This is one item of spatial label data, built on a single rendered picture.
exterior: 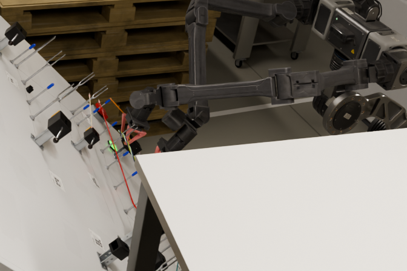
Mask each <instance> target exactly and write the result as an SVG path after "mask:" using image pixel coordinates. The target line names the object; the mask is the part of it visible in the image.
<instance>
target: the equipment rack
mask: <svg viewBox="0 0 407 271"><path fill-rule="evenodd" d="M134 166H135V168H136V171H137V173H138V175H139V177H140V179H141V186H140V191H139V197H138V202H137V209H136V216H135V220H134V227H133V234H132V238H131V245H130V252H129V256H128V263H127V270H126V271H154V268H155V265H156V259H157V253H158V250H159V244H160V239H161V235H162V229H163V230H164V232H165V234H166V236H167V239H168V241H169V243H170V246H171V248H172V249H173V252H174V254H175V256H176V259H177V261H178V263H179V265H180V267H181V269H182V271H407V128H405V129H394V130H382V131H375V132H363V133H352V134H345V135H334V136H322V137H315V138H303V139H292V140H285V141H273V142H261V143H255V144H243V145H236V146H225V147H213V148H206V149H195V150H183V151H176V152H165V153H153V154H146V155H136V158H135V163H134Z"/></svg>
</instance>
